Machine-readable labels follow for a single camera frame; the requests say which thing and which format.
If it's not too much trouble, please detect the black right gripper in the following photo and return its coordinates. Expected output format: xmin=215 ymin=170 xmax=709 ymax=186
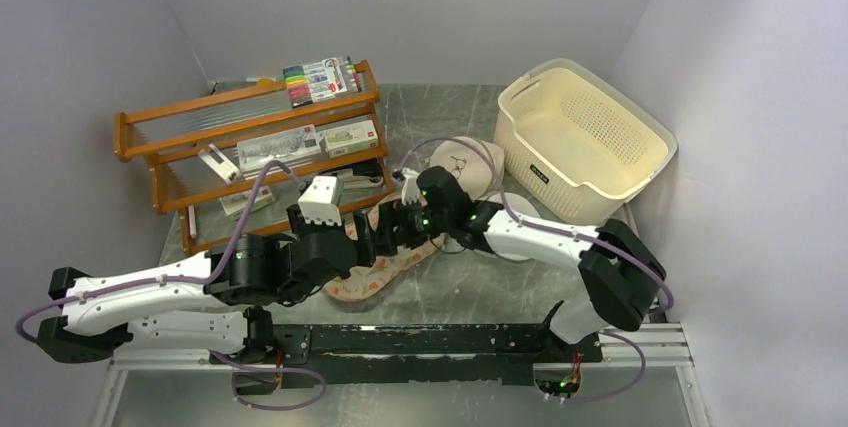
xmin=377 ymin=195 xmax=453 ymax=256

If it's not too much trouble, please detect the floral mesh laundry bag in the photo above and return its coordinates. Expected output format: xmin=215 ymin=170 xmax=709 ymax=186
xmin=322 ymin=234 xmax=445 ymax=302

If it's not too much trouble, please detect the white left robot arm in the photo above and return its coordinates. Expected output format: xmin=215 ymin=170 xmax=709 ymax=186
xmin=31 ymin=205 xmax=377 ymax=364

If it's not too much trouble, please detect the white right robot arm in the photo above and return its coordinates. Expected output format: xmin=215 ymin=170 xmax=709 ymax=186
xmin=376 ymin=167 xmax=667 ymax=361

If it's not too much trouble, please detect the white mesh bag beige zipper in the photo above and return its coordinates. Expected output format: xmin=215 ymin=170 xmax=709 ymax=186
xmin=428 ymin=136 xmax=505 ymax=199

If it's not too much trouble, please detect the white mesh bag grey zipper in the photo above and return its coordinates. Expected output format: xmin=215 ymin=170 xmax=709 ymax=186
xmin=442 ymin=192 xmax=561 ymax=263

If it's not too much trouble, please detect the cream plastic laundry basket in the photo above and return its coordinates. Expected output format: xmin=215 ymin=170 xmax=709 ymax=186
xmin=494 ymin=58 xmax=678 ymax=225

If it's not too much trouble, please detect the black white stapler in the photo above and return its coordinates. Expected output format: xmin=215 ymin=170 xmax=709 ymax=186
xmin=327 ymin=167 xmax=384 ymax=190

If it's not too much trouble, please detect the small green staples box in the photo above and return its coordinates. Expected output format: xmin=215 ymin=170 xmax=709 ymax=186
xmin=219 ymin=187 xmax=276 ymax=220

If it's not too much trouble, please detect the green white staples box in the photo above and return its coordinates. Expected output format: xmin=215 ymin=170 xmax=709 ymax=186
xmin=323 ymin=120 xmax=379 ymax=158

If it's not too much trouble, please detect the grey printed flat box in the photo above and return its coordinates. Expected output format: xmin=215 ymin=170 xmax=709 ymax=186
xmin=237 ymin=124 xmax=323 ymax=176

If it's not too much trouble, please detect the orange wooden shelf rack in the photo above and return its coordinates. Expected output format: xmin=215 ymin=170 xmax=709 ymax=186
xmin=113 ymin=59 xmax=394 ymax=255

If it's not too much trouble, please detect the white red pen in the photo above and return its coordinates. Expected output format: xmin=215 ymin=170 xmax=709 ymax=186
xmin=186 ymin=205 xmax=197 ymax=240

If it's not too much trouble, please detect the white clip tool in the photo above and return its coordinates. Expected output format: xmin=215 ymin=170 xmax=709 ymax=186
xmin=197 ymin=144 xmax=241 ymax=185

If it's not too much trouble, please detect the colour marker pen pack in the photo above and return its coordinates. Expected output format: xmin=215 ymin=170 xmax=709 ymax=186
xmin=282 ymin=57 xmax=363 ymax=108

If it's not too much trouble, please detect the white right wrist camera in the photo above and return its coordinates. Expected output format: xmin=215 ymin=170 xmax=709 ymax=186
xmin=392 ymin=167 xmax=422 ymax=205

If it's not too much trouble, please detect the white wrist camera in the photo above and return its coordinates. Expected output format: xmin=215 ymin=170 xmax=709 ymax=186
xmin=392 ymin=167 xmax=422 ymax=205
xmin=298 ymin=175 xmax=342 ymax=226

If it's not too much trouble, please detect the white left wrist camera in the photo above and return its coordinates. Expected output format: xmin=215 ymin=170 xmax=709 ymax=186
xmin=298 ymin=175 xmax=342 ymax=226

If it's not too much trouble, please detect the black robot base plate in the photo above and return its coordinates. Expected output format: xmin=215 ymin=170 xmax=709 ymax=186
xmin=231 ymin=323 xmax=602 ymax=388

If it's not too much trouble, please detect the aluminium frame rail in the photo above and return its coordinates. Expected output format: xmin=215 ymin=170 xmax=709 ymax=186
xmin=91 ymin=323 xmax=710 ymax=426

